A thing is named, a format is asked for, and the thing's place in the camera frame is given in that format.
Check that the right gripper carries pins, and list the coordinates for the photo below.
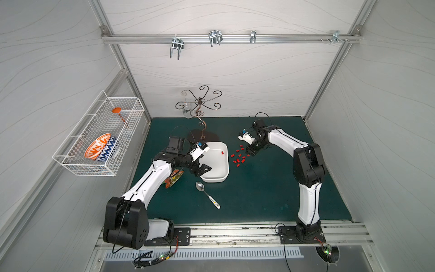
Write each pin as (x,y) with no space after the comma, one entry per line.
(253,147)

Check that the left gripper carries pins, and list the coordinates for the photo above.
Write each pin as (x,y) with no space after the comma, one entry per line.
(196,164)

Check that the white storage box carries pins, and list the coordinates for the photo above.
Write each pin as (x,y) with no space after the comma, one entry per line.
(218,162)

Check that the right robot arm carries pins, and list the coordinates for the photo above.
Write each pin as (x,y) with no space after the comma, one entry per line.
(308,170)

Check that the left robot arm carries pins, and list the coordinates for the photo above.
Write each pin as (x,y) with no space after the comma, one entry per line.
(126,222)

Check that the green snack packet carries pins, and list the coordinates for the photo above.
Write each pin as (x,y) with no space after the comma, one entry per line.
(173,178)

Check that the glass cup on stand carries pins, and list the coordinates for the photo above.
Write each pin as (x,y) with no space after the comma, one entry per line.
(186,110)

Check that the black metal cup stand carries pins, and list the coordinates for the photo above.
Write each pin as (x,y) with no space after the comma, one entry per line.
(198,105)

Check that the orange small spoon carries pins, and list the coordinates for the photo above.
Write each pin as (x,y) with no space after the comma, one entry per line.
(117,111)

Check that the orange blue patterned bowl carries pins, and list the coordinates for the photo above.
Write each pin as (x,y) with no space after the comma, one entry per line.
(102,148)

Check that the white vent strip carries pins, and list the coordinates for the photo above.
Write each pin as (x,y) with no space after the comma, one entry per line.
(184,254)

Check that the metal double hook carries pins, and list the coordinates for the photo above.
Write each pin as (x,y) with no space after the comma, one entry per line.
(177,45)

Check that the round black fan board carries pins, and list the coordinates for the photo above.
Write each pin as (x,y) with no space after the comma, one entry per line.
(329,254)

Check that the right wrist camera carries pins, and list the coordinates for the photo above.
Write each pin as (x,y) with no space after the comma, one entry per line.
(246,137)

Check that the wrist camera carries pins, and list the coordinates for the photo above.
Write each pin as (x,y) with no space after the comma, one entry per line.
(198,150)
(246,137)

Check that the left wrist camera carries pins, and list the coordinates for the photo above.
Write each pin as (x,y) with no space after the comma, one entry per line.
(198,150)

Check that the spoon with white handle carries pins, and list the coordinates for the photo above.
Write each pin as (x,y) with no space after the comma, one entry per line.
(201,188)

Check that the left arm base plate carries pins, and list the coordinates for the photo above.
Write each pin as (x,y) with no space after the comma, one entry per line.
(176,236)

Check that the white wire basket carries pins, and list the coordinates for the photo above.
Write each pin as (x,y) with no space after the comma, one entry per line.
(99,120)

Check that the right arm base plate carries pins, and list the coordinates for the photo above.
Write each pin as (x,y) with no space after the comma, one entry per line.
(301,235)

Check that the aluminium front rail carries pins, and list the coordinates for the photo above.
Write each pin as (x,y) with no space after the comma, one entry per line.
(267,234)

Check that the aluminium rail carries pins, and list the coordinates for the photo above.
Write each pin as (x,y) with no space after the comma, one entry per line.
(267,234)
(227,39)

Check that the aluminium top rail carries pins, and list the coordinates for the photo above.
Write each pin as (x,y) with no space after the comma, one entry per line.
(227,39)

